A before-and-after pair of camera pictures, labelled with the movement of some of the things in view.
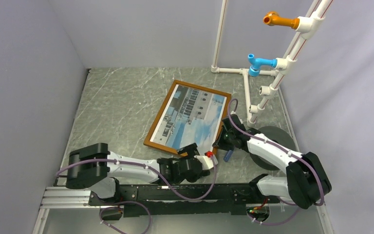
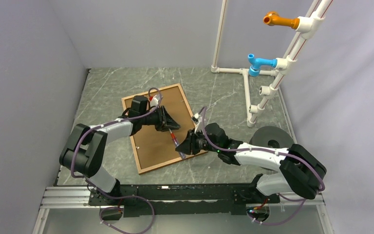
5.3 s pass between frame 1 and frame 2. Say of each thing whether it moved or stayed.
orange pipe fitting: stayed
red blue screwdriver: moved
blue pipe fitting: stayed
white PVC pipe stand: stayed
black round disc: stayed
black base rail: stayed
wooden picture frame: moved
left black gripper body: moved
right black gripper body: moved
